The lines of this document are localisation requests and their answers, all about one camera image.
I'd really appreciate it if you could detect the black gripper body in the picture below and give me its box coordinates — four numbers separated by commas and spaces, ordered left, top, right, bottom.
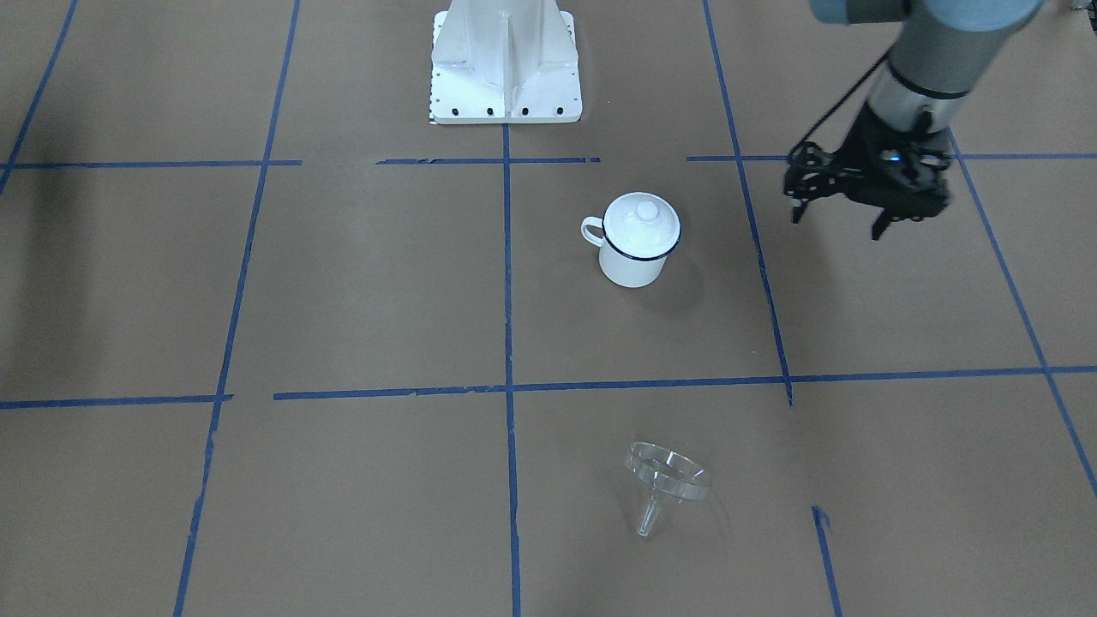
782, 105, 952, 222

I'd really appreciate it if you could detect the white mug lid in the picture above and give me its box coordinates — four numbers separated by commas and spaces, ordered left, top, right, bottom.
602, 192, 682, 261

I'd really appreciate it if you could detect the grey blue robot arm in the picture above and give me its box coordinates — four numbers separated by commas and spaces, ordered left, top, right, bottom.
782, 1, 1040, 239

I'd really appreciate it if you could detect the white enamel mug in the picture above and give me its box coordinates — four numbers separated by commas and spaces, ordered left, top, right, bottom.
580, 216, 672, 288

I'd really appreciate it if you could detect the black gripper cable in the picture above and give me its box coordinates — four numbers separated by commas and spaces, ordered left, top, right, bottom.
787, 47, 894, 172

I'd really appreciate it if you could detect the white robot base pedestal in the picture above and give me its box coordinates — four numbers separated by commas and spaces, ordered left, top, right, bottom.
429, 1, 583, 125

